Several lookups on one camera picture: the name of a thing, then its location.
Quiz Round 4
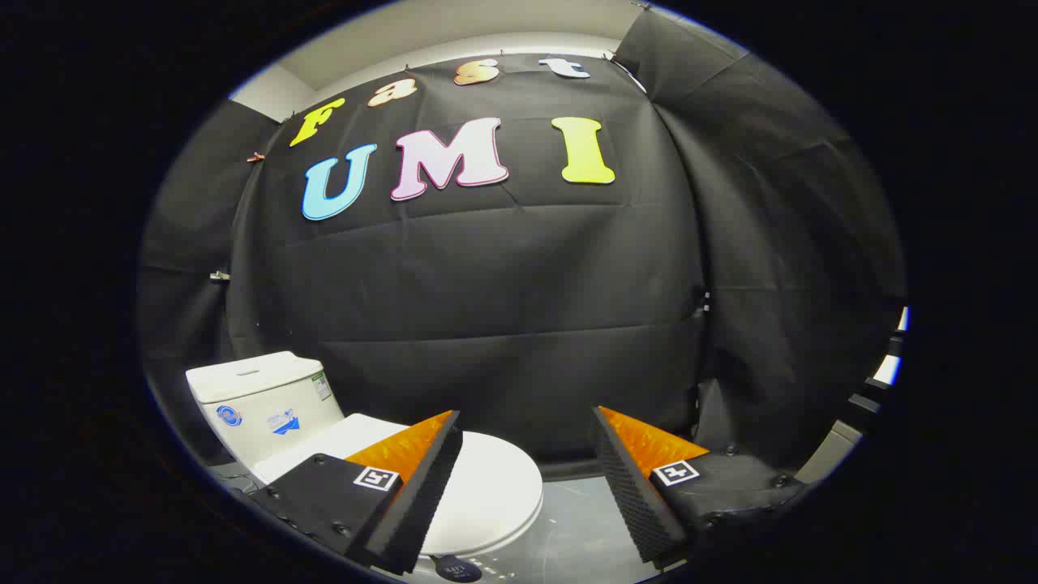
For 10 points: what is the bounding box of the black backdrop cloth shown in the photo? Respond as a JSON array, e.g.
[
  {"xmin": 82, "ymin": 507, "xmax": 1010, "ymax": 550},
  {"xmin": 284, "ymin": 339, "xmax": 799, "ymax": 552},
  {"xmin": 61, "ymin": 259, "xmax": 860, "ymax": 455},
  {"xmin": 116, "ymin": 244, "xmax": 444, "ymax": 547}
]
[{"xmin": 136, "ymin": 8, "xmax": 907, "ymax": 487}]

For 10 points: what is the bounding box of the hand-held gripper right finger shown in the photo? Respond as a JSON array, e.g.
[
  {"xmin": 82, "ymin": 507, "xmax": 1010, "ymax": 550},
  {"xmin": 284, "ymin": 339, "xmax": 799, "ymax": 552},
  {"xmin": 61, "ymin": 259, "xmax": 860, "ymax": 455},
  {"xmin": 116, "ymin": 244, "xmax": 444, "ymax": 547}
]
[{"xmin": 592, "ymin": 406, "xmax": 812, "ymax": 567}]

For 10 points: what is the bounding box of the white board with black print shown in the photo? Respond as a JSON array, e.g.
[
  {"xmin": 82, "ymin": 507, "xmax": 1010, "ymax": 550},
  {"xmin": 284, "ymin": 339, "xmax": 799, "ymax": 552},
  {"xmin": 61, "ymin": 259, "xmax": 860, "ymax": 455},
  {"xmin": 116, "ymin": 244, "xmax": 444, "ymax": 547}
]
[{"xmin": 843, "ymin": 307, "xmax": 911, "ymax": 423}]

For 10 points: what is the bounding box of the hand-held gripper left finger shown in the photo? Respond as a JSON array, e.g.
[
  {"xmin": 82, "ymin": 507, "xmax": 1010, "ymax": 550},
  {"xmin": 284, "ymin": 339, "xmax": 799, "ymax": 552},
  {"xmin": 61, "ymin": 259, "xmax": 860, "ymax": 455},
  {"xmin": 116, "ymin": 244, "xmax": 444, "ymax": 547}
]
[{"xmin": 247, "ymin": 410, "xmax": 465, "ymax": 577}]

